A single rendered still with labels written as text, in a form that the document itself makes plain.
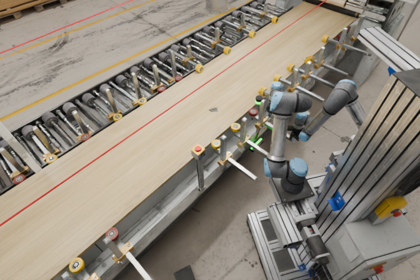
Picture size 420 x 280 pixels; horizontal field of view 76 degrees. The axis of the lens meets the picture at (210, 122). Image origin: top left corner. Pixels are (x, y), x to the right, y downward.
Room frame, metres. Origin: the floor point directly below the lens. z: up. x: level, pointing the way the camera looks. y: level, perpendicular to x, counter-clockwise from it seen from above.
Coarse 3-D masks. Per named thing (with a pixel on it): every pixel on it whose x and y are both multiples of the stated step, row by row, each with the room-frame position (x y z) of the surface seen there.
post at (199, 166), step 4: (196, 160) 1.06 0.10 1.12; (200, 160) 1.06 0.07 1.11; (196, 164) 1.07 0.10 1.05; (200, 164) 1.06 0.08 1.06; (196, 168) 1.08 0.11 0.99; (200, 168) 1.06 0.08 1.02; (200, 172) 1.06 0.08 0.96; (200, 176) 1.05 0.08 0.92; (200, 180) 1.06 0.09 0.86; (200, 184) 1.06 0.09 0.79; (200, 188) 1.06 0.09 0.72
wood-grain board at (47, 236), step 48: (240, 48) 2.76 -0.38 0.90; (288, 48) 2.73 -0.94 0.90; (192, 96) 1.95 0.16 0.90; (240, 96) 1.93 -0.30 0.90; (96, 144) 1.39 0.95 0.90; (144, 144) 1.38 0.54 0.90; (192, 144) 1.36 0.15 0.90; (96, 192) 0.95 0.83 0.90; (144, 192) 0.94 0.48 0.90; (0, 240) 0.64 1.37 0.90; (48, 240) 0.63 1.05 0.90; (96, 240) 0.62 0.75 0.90
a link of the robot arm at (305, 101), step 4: (300, 96) 1.14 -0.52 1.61; (304, 96) 1.14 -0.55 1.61; (308, 96) 1.16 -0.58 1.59; (300, 100) 1.11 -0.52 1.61; (304, 100) 1.12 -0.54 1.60; (308, 100) 1.13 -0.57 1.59; (300, 104) 1.10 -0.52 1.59; (304, 104) 1.10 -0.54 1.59; (308, 104) 1.11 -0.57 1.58; (300, 108) 1.09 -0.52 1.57; (304, 108) 1.09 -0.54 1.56; (308, 108) 1.10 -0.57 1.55; (296, 112) 1.10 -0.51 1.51
